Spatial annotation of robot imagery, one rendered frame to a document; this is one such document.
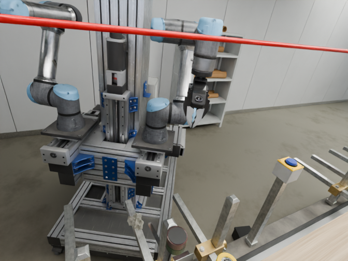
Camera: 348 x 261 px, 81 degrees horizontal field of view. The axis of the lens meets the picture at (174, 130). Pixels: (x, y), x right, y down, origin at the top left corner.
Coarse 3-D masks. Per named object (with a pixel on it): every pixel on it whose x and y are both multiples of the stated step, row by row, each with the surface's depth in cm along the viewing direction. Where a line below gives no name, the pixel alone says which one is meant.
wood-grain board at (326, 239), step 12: (324, 228) 93; (336, 228) 94; (300, 240) 86; (312, 240) 87; (324, 240) 88; (336, 240) 88; (276, 252) 80; (288, 252) 81; (300, 252) 81; (312, 252) 82; (324, 252) 83; (336, 252) 83
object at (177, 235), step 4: (172, 228) 60; (176, 228) 60; (180, 228) 60; (172, 232) 59; (176, 232) 59; (180, 232) 59; (184, 232) 60; (168, 236) 58; (172, 236) 58; (176, 236) 58; (180, 236) 58; (184, 236) 58; (172, 240) 57; (176, 240) 57; (180, 240) 57; (184, 240) 57; (168, 260) 69
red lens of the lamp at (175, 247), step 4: (168, 232) 59; (168, 240) 57; (168, 244) 58; (172, 244) 56; (176, 244) 56; (180, 244) 56; (184, 244) 57; (172, 248) 57; (176, 248) 57; (180, 248) 57
